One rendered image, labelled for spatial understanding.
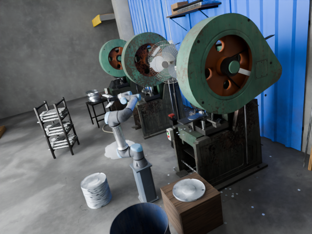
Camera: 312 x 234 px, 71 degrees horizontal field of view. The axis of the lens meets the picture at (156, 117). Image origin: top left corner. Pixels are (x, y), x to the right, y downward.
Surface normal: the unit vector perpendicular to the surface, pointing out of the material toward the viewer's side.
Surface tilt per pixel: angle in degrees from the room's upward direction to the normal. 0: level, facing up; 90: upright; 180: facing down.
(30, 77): 90
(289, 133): 90
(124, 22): 90
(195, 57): 90
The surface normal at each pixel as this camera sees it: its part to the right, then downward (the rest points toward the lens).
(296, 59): -0.90, 0.29
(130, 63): 0.37, 0.26
